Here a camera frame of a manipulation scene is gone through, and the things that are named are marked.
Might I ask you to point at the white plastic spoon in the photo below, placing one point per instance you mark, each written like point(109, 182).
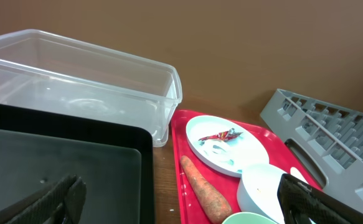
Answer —
point(296, 173)

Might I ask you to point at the red snack wrapper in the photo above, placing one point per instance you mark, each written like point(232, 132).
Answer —
point(222, 136)

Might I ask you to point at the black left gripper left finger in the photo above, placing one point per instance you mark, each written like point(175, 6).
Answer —
point(60, 202)

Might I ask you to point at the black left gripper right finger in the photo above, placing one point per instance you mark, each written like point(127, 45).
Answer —
point(303, 204)

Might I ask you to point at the white plastic wrap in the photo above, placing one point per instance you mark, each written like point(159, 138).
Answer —
point(218, 151)

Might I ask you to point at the black tray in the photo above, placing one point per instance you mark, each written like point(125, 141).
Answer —
point(115, 162)

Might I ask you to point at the light blue bowl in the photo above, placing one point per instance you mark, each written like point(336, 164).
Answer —
point(257, 191)

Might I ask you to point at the light blue plate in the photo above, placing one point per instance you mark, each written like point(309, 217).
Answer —
point(246, 149)

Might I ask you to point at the clear plastic bin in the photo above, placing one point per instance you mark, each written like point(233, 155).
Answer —
point(49, 72)

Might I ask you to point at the red serving tray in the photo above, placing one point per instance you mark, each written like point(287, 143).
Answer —
point(190, 209)

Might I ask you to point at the mint green bowl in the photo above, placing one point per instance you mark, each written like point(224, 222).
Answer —
point(247, 218)

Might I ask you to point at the grey dishwasher rack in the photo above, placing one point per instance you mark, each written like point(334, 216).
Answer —
point(330, 139)

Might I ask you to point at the orange carrot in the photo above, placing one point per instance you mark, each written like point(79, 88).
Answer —
point(213, 203)

